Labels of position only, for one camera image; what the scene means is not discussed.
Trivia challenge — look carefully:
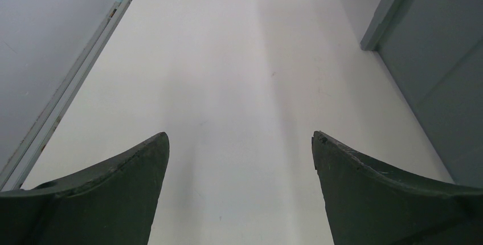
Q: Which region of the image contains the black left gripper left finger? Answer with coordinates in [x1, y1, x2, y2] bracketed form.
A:
[1, 132, 170, 244]

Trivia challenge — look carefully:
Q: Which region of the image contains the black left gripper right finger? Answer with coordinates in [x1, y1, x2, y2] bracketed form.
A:
[312, 131, 482, 244]

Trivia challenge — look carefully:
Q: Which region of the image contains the grey plastic bin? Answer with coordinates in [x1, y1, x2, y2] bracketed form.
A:
[361, 0, 482, 187]

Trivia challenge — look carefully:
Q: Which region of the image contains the aluminium frame rail left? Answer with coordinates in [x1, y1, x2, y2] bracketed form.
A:
[1, 0, 132, 191]

